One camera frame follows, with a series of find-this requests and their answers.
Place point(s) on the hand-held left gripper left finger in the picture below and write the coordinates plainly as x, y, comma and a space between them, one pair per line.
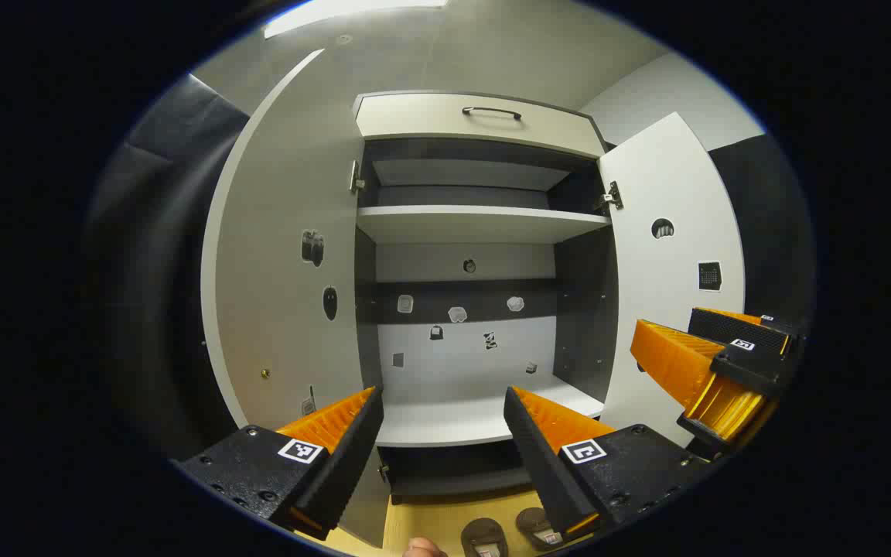
349, 456

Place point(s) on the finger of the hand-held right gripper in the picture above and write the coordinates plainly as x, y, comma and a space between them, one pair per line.
732, 326
677, 360

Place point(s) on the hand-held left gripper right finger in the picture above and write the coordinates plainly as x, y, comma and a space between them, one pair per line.
542, 464

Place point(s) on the brown shoe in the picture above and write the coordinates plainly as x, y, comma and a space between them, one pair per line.
484, 538
532, 522

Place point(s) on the white shoe cabinet door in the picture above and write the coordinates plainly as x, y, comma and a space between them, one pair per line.
670, 286
291, 232

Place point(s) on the white shoe cabinet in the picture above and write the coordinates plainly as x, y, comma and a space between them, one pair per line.
461, 356

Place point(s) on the white cabinet shelf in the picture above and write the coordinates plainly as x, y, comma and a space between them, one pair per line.
476, 224
453, 422

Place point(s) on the metal door hinge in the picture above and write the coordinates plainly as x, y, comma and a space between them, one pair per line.
356, 179
612, 196

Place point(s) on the white cabinet drawer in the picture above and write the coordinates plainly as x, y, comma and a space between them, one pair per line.
430, 120

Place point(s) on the black backdrop cloth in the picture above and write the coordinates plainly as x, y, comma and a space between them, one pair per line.
770, 232
159, 271

